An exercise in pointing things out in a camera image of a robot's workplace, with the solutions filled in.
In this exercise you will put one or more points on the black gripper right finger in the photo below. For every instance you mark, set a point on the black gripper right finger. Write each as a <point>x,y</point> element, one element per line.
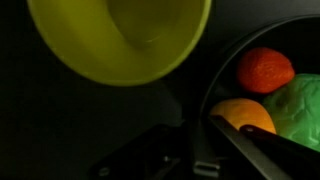
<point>222,152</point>

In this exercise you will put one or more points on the black bowl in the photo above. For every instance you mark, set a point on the black bowl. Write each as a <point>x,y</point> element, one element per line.
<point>296,38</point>

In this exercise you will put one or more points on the green toy vegetable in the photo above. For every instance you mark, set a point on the green toy vegetable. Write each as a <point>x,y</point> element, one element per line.
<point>295,110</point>

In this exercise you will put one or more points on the yellow top stacked cup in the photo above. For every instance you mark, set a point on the yellow top stacked cup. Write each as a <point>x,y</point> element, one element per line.
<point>121,42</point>

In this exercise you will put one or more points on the red toy strawberry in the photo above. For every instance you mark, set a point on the red toy strawberry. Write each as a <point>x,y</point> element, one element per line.
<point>263,70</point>

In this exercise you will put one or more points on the orange toy fruit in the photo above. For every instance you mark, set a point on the orange toy fruit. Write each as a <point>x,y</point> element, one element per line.
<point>242,111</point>

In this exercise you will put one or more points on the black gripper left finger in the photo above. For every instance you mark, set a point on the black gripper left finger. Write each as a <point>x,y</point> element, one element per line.
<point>150,156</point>

